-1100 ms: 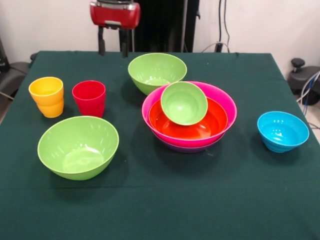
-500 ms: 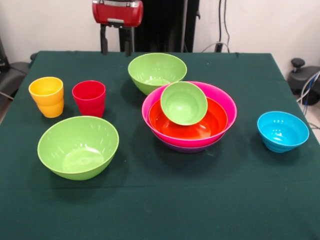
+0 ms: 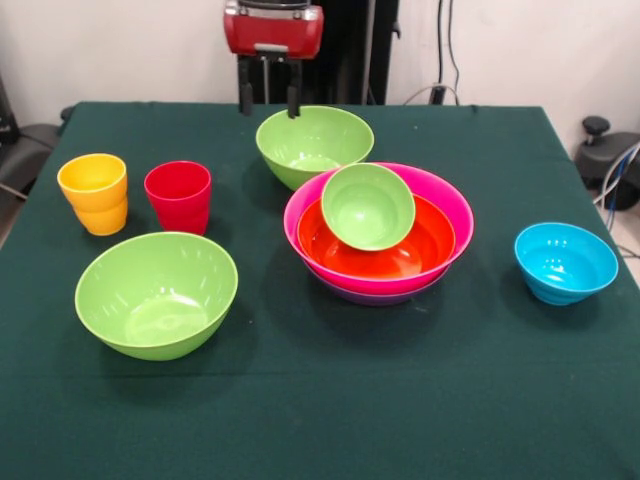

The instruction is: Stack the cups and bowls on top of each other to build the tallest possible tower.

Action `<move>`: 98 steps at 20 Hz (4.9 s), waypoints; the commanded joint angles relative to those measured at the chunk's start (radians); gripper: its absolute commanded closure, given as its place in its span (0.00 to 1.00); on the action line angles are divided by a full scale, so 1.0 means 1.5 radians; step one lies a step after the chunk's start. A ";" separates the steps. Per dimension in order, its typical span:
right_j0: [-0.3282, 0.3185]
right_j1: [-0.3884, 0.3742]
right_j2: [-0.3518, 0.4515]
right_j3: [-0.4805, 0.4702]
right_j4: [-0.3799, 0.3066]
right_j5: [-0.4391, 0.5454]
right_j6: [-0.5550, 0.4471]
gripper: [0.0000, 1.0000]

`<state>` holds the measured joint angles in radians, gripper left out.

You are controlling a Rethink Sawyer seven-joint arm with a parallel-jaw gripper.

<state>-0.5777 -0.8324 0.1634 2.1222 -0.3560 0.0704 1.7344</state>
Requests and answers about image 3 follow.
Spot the small ribbed green bowl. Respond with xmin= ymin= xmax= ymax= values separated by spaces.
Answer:
xmin=320 ymin=162 xmax=417 ymax=252

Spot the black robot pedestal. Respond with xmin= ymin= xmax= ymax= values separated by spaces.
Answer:
xmin=227 ymin=0 xmax=401 ymax=106

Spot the red cup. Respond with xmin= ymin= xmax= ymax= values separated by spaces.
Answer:
xmin=143 ymin=160 xmax=213 ymax=236

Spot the yellow cup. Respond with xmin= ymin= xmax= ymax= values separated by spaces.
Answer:
xmin=56 ymin=153 xmax=129 ymax=237

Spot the large green bowl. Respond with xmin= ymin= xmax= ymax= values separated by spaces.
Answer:
xmin=74 ymin=231 xmax=240 ymax=362

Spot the small blue bowl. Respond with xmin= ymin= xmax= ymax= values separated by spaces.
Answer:
xmin=514 ymin=222 xmax=620 ymax=306

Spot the purple bowl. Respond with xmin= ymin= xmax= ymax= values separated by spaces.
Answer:
xmin=319 ymin=277 xmax=446 ymax=308

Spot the blue and white cable bundle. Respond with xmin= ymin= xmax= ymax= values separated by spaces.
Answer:
xmin=592 ymin=142 xmax=640 ymax=211

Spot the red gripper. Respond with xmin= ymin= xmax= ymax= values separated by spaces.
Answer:
xmin=222 ymin=1 xmax=325 ymax=120

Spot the pink bowl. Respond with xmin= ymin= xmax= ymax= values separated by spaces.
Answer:
xmin=283 ymin=160 xmax=476 ymax=296

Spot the orange bowl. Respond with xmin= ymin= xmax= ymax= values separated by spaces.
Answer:
xmin=296 ymin=192 xmax=457 ymax=281

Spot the medium green bowl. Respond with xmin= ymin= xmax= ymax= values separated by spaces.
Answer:
xmin=255 ymin=105 xmax=375 ymax=192

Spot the black wall cable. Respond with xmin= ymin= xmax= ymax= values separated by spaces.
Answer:
xmin=437 ymin=0 xmax=461 ymax=105

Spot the black office chair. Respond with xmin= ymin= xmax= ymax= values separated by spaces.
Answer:
xmin=0 ymin=74 xmax=74 ymax=201

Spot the black chair with round knob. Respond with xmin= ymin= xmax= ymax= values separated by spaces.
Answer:
xmin=574 ymin=115 xmax=640 ymax=211

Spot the dark green tablecloth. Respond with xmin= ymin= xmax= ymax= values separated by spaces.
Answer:
xmin=0 ymin=102 xmax=640 ymax=480

